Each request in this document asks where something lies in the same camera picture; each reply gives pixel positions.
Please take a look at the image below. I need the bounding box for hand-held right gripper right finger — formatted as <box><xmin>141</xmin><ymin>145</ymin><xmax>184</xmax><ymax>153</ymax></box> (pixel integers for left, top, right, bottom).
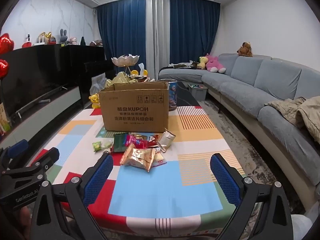
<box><xmin>209</xmin><ymin>153</ymin><xmax>293</xmax><ymax>240</ymax></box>

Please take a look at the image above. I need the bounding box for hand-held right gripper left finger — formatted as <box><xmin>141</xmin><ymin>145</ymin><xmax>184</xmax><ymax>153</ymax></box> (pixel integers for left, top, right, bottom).
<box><xmin>29</xmin><ymin>152</ymin><xmax>114</xmax><ymax>240</ymax></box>

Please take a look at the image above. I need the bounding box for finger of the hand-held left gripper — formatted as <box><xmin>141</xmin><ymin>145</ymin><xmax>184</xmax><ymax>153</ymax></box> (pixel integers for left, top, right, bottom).
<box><xmin>1</xmin><ymin>147</ymin><xmax>60</xmax><ymax>181</ymax></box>
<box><xmin>0</xmin><ymin>139</ymin><xmax>29</xmax><ymax>173</ymax></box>

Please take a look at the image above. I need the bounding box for large gold snack packet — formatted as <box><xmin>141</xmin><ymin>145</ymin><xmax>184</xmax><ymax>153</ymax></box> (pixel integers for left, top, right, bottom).
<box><xmin>120</xmin><ymin>144</ymin><xmax>157</xmax><ymax>172</ymax></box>

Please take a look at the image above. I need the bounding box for small white snack packet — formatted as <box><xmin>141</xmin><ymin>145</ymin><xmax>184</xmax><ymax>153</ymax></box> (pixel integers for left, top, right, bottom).
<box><xmin>152</xmin><ymin>148</ymin><xmax>167</xmax><ymax>167</ymax></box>

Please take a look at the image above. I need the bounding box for beige clear snack packet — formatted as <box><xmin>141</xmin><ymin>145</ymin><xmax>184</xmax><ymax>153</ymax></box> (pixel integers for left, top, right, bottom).
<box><xmin>157</xmin><ymin>129</ymin><xmax>177</xmax><ymax>152</ymax></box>

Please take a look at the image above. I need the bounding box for brown cardboard box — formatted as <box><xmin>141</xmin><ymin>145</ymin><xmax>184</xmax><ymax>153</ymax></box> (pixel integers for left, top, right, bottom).
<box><xmin>99</xmin><ymin>80</ymin><xmax>170</xmax><ymax>133</ymax></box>

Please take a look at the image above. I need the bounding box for colourful book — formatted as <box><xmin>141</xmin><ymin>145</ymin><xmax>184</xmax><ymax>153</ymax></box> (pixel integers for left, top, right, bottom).
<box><xmin>0</xmin><ymin>102</ymin><xmax>11</xmax><ymax>134</ymax></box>

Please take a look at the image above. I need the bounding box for grey patterned rug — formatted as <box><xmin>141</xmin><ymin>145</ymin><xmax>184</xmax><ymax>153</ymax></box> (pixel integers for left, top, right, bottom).
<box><xmin>197</xmin><ymin>100</ymin><xmax>308</xmax><ymax>215</ymax></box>

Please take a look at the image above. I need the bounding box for grey television cabinet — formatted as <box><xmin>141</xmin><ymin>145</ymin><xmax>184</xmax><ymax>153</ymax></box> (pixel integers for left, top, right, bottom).
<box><xmin>0</xmin><ymin>85</ymin><xmax>82</xmax><ymax>150</ymax></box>

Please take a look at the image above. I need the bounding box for colourful patchwork mat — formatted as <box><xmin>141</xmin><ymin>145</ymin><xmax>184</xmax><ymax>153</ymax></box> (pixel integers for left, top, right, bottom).
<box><xmin>27</xmin><ymin>106</ymin><xmax>263</xmax><ymax>240</ymax></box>

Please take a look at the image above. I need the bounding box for black flat television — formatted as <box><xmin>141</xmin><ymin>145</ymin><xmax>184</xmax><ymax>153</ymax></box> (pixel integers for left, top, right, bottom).
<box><xmin>0</xmin><ymin>46</ymin><xmax>69</xmax><ymax>117</ymax></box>

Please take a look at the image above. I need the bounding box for yellow bear toy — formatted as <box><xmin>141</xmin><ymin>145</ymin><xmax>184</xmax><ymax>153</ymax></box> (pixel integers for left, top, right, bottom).
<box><xmin>89</xmin><ymin>94</ymin><xmax>100</xmax><ymax>109</ymax></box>

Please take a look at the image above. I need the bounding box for red heart balloon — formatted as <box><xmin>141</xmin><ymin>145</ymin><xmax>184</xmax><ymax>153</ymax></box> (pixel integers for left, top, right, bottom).
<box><xmin>0</xmin><ymin>59</ymin><xmax>10</xmax><ymax>79</ymax></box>
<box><xmin>0</xmin><ymin>33</ymin><xmax>14</xmax><ymax>55</ymax></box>

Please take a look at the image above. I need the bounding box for clear plastic bag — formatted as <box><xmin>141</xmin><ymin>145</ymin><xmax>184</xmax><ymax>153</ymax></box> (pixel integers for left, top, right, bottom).
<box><xmin>89</xmin><ymin>72</ymin><xmax>108</xmax><ymax>94</ymax></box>

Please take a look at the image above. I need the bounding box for grey storage bin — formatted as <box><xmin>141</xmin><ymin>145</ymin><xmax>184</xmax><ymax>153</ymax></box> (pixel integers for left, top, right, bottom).
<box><xmin>188</xmin><ymin>84</ymin><xmax>208</xmax><ymax>100</ymax></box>

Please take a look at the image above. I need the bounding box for white cloth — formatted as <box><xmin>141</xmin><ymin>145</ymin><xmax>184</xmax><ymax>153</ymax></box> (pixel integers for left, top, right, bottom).
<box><xmin>304</xmin><ymin>205</ymin><xmax>320</xmax><ymax>240</ymax></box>

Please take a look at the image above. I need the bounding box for blue printed snack can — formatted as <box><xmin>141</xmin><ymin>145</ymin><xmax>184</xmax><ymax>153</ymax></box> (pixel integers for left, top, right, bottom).
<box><xmin>160</xmin><ymin>79</ymin><xmax>178</xmax><ymax>112</ymax></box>

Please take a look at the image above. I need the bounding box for beige quilted jacket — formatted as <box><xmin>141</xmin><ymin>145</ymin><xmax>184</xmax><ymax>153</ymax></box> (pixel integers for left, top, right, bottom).
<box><xmin>265</xmin><ymin>96</ymin><xmax>320</xmax><ymax>130</ymax></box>

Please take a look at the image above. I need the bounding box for gold plastic tray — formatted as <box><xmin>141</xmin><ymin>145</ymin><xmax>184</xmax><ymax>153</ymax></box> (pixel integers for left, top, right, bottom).
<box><xmin>104</xmin><ymin>72</ymin><xmax>138</xmax><ymax>88</ymax></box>

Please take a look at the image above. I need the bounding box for grey sectional sofa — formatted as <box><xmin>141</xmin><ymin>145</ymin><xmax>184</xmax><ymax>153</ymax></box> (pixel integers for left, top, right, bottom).
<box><xmin>158</xmin><ymin>53</ymin><xmax>320</xmax><ymax>205</ymax></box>

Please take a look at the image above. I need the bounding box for yellow tissue holder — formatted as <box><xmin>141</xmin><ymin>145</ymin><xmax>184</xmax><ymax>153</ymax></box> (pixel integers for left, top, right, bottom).
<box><xmin>130</xmin><ymin>63</ymin><xmax>148</xmax><ymax>78</ymax></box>

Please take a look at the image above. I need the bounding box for white basket with gold bag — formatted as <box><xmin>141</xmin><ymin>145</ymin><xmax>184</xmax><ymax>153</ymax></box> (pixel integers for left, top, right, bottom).
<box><xmin>37</xmin><ymin>32</ymin><xmax>57</xmax><ymax>45</ymax></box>

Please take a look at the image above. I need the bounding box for pink plush toy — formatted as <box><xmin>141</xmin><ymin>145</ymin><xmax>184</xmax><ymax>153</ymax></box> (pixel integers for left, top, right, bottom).
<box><xmin>205</xmin><ymin>54</ymin><xmax>226</xmax><ymax>73</ymax></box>

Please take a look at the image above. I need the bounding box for lotus-shaped tiered snack stand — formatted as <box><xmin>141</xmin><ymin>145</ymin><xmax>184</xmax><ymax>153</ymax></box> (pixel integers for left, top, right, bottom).
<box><xmin>111</xmin><ymin>54</ymin><xmax>140</xmax><ymax>77</ymax></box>

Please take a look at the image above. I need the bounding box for yellow plush toy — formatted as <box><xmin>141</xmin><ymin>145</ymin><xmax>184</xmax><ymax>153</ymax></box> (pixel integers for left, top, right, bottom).
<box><xmin>197</xmin><ymin>56</ymin><xmax>209</xmax><ymax>70</ymax></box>

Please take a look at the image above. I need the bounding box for scattered clothes pile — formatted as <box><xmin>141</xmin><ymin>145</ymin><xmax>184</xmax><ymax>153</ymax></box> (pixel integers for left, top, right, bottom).
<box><xmin>170</xmin><ymin>60</ymin><xmax>200</xmax><ymax>69</ymax></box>

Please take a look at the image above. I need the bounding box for brown plush toy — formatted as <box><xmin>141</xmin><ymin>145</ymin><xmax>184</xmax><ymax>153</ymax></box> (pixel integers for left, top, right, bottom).
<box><xmin>237</xmin><ymin>42</ymin><xmax>253</xmax><ymax>57</ymax></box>

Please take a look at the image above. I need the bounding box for blue curtain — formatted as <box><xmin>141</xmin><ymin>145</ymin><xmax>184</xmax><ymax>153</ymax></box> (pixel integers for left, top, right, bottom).
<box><xmin>169</xmin><ymin>0</ymin><xmax>221</xmax><ymax>65</ymax></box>
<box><xmin>96</xmin><ymin>0</ymin><xmax>148</xmax><ymax>80</ymax></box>

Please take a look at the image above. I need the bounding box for white sheer curtain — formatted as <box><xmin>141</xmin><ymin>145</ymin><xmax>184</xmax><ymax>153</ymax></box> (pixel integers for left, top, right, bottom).
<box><xmin>145</xmin><ymin>0</ymin><xmax>172</xmax><ymax>80</ymax></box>

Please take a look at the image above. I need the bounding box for white camera toy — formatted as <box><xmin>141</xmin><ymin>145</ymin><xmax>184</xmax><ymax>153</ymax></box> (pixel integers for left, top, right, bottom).
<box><xmin>22</xmin><ymin>34</ymin><xmax>33</xmax><ymax>48</ymax></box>

